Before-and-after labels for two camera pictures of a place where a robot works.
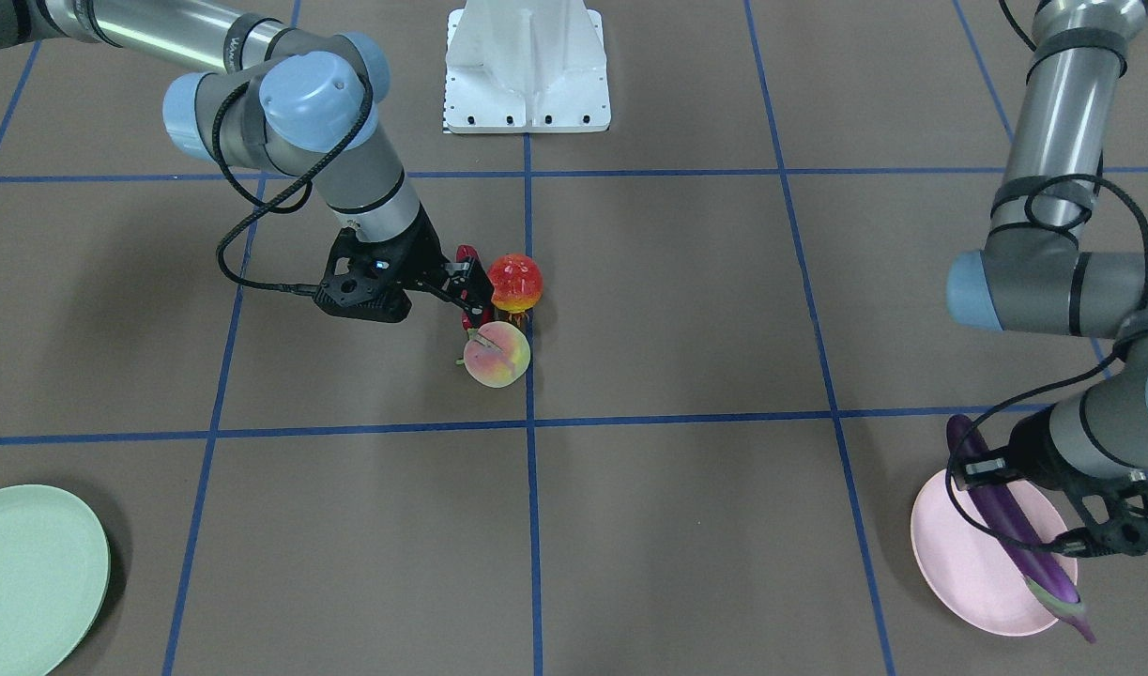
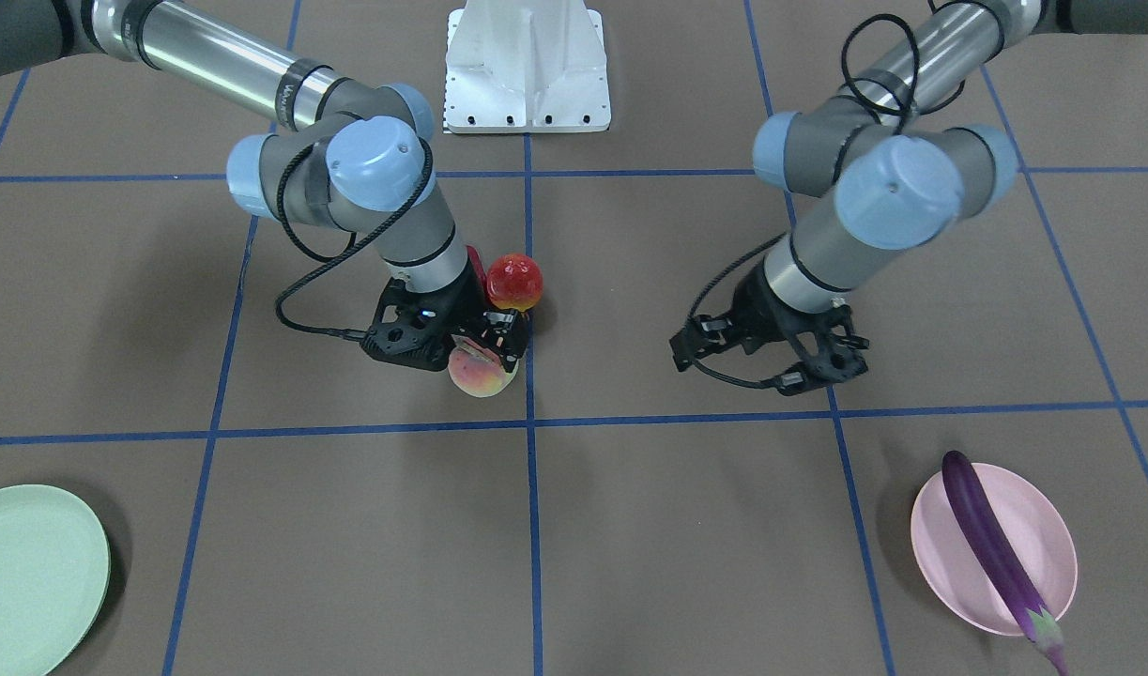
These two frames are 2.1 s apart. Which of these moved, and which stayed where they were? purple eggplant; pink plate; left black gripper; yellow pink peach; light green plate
Moved: left black gripper; purple eggplant; yellow pink peach
Stayed: light green plate; pink plate
